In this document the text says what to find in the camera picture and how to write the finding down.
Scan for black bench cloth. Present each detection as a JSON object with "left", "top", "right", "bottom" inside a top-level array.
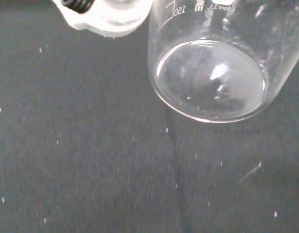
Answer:
[{"left": 0, "top": 0, "right": 299, "bottom": 233}]

